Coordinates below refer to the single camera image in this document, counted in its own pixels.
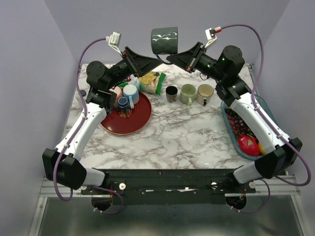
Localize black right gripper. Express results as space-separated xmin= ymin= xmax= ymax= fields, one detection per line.
xmin=167 ymin=41 xmax=226 ymax=83

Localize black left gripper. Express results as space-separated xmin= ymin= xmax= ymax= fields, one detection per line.
xmin=105 ymin=46 xmax=162 ymax=90

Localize dark grey mug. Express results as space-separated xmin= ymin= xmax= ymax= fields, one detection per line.
xmin=151 ymin=27 xmax=178 ymax=56

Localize light blue white mug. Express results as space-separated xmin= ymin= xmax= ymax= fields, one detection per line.
xmin=123 ymin=85 xmax=140 ymax=109

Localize brown striped mug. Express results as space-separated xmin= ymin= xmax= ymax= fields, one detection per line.
xmin=165 ymin=86 xmax=178 ymax=103

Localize light green mug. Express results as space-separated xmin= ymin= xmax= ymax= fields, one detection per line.
xmin=180 ymin=84 xmax=197 ymax=105

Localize cream mug with black rim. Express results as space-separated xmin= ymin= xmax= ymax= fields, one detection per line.
xmin=196 ymin=84 xmax=214 ymax=106

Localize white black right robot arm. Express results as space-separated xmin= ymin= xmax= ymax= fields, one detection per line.
xmin=167 ymin=42 xmax=302 ymax=193

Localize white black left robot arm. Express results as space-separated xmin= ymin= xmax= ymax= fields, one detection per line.
xmin=42 ymin=47 xmax=163 ymax=194

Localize pink upside-down mug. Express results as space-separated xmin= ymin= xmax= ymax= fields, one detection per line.
xmin=110 ymin=86 xmax=123 ymax=99

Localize dark blue mug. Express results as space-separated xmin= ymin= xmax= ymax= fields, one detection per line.
xmin=118 ymin=97 xmax=132 ymax=118

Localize green chips bag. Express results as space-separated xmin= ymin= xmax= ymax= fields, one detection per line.
xmin=118 ymin=71 xmax=166 ymax=95

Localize white bottle grey cap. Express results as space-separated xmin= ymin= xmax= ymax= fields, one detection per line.
xmin=75 ymin=89 xmax=87 ymax=106

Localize red round tray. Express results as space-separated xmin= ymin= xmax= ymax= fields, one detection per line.
xmin=100 ymin=92 xmax=152 ymax=135

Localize teal transparent fruit container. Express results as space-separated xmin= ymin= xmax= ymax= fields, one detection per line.
xmin=220 ymin=101 xmax=263 ymax=161

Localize dark toy grapes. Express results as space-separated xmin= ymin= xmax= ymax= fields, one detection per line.
xmin=225 ymin=108 xmax=254 ymax=137

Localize red toy dragon fruit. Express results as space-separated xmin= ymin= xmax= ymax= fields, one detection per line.
xmin=236 ymin=135 xmax=260 ymax=156

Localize yellow toy lemon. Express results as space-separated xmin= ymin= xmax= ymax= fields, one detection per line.
xmin=258 ymin=142 xmax=266 ymax=156

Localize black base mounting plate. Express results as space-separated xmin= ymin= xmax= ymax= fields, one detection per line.
xmin=80 ymin=168 xmax=256 ymax=206

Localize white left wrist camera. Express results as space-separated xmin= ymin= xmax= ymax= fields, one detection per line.
xmin=105 ymin=31 xmax=122 ymax=55

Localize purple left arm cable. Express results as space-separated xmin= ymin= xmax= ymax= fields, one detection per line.
xmin=53 ymin=37 xmax=109 ymax=202

